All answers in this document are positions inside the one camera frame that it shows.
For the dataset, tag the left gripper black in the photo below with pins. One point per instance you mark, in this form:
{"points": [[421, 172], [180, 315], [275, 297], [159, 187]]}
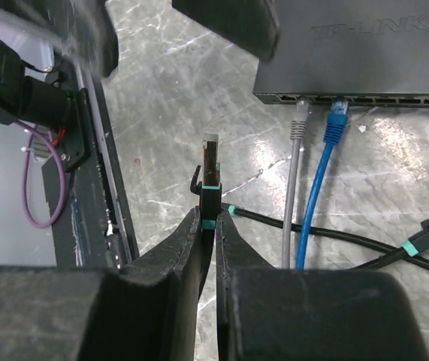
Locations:
{"points": [[82, 31]]}

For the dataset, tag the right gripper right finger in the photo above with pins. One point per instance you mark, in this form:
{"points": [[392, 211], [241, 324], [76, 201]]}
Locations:
{"points": [[269, 313]]}

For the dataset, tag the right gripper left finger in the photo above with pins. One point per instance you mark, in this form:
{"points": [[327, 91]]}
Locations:
{"points": [[144, 311]]}

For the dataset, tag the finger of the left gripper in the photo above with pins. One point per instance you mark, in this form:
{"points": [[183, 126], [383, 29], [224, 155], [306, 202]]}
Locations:
{"points": [[252, 25]]}

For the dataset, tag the black network switch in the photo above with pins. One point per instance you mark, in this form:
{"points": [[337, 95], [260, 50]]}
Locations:
{"points": [[372, 53]]}

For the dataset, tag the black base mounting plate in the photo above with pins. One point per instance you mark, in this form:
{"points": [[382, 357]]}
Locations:
{"points": [[95, 228]]}

